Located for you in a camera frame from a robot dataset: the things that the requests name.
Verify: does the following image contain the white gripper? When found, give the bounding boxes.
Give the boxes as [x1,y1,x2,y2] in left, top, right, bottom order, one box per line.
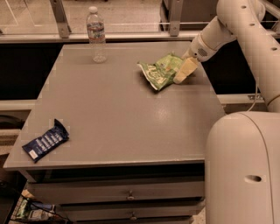
[173,31,217,84]

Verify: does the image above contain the green jalapeno chip bag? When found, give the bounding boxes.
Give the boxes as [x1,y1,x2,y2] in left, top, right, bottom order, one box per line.
[137,53,185,91]

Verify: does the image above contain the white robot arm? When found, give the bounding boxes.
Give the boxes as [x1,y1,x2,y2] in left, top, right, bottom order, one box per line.
[185,0,280,224]

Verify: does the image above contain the blue rxbar blueberry wrapper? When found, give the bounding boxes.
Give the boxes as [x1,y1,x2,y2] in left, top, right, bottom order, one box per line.
[22,119,69,163]

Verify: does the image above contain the clear plastic water bottle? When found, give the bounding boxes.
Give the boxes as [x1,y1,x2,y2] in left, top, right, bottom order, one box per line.
[86,6,107,63]

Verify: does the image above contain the grey drawer cabinet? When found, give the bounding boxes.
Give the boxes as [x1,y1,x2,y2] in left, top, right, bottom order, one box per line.
[4,42,224,224]

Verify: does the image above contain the lower grey drawer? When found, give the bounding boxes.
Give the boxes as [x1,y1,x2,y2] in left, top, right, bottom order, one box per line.
[56,200,205,221]

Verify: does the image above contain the grey drawer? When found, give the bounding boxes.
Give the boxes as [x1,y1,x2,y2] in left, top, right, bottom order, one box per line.
[56,200,205,221]
[27,177,205,205]

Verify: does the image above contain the upper grey drawer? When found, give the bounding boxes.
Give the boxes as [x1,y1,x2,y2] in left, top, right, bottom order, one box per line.
[27,177,205,205]

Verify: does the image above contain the clutter items on floor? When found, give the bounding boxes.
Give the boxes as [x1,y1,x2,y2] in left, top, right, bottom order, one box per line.
[10,190,66,224]

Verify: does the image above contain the white cable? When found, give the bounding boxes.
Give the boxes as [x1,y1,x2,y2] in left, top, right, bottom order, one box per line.
[247,77,261,112]

